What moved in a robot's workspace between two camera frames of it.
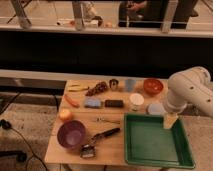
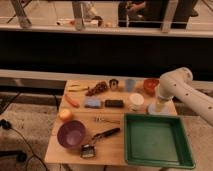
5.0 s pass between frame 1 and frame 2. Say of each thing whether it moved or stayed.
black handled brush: stayed
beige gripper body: moved
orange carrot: stayed
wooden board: stayed
